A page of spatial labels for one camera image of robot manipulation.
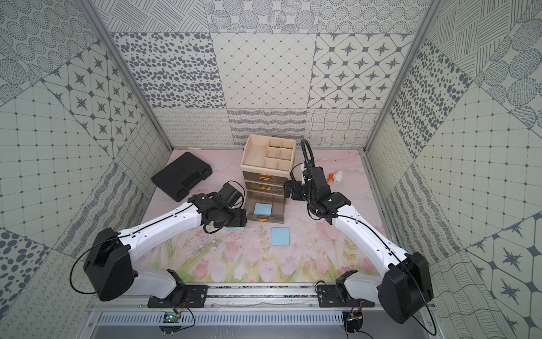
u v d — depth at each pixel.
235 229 0.90
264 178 0.82
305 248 0.86
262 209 0.95
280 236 0.89
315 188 0.59
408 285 0.39
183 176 1.02
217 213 0.60
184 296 0.70
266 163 0.84
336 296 0.73
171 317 0.71
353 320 0.72
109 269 0.40
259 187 0.90
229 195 0.65
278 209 0.98
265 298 0.76
